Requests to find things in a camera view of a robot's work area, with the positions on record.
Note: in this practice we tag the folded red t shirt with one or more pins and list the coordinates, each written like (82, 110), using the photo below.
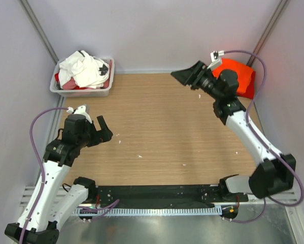
(246, 85)

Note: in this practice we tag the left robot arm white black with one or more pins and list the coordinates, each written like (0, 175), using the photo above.
(42, 220)

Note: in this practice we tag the pink garment in basket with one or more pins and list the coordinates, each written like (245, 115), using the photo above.
(70, 85)

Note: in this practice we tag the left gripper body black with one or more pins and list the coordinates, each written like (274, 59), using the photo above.
(89, 136)

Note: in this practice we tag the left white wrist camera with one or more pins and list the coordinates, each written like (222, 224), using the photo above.
(81, 110)

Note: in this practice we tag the white plastic basket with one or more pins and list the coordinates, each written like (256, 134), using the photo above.
(74, 93)

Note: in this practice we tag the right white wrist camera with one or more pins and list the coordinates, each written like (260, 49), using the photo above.
(216, 59)

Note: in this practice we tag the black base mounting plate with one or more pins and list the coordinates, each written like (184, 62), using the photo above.
(167, 196)

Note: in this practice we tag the orange t shirt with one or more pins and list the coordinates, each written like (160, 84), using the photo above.
(234, 65)

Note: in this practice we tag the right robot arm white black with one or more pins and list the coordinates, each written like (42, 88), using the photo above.
(270, 176)

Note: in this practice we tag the crumpled white t shirt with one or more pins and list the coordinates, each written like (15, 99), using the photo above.
(89, 72)

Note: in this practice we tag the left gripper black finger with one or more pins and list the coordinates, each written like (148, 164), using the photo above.
(102, 123)
(102, 136)

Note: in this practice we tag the slotted grey cable duct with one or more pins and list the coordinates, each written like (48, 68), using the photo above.
(122, 212)

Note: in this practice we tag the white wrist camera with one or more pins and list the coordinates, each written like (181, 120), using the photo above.
(216, 59)
(81, 110)

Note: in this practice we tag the red garment in basket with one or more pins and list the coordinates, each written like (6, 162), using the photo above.
(57, 80)

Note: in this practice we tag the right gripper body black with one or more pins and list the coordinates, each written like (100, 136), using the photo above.
(209, 83)

